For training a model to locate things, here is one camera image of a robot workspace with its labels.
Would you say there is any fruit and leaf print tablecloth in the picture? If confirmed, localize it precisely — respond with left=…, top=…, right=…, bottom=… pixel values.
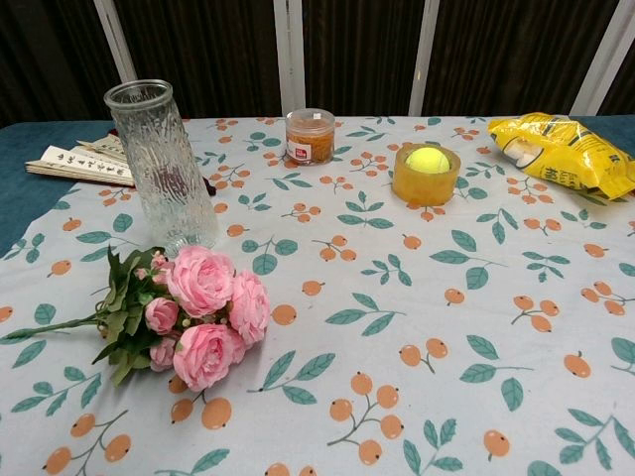
left=0, top=114, right=635, bottom=476

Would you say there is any yellow snack bag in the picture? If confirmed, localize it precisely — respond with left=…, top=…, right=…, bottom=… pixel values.
left=486, top=112, right=635, bottom=202

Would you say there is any white frame post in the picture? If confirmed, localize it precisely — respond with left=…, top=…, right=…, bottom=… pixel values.
left=408, top=0, right=450, bottom=118
left=274, top=0, right=306, bottom=120
left=569, top=0, right=627, bottom=118
left=92, top=0, right=131, bottom=83

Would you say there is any pink rose bouquet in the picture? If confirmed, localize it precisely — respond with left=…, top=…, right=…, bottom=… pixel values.
left=0, top=244, right=273, bottom=394

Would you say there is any amber packing tape roll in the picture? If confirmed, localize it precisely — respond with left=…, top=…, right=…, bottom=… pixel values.
left=391, top=141, right=464, bottom=205

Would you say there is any yellow-green tennis ball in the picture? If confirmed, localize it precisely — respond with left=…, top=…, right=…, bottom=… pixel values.
left=405, top=146, right=450, bottom=175

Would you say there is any textured clear glass vase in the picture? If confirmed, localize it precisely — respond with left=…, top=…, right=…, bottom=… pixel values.
left=102, top=78, right=220, bottom=257

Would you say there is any brown tape roll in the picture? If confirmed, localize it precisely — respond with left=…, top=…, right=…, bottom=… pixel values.
left=284, top=108, right=337, bottom=168

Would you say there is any dark pleated backdrop curtain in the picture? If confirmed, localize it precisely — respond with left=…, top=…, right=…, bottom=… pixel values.
left=0, top=0, right=635, bottom=131

